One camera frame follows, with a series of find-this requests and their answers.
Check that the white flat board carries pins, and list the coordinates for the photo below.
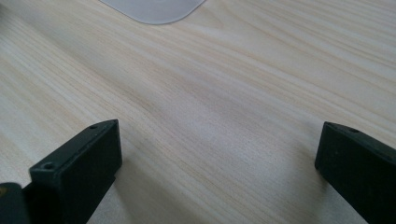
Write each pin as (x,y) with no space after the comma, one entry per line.
(154,9)

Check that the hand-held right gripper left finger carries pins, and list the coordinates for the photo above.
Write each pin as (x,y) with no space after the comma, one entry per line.
(77,174)

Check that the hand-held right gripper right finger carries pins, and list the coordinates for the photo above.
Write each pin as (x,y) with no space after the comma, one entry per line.
(358,165)

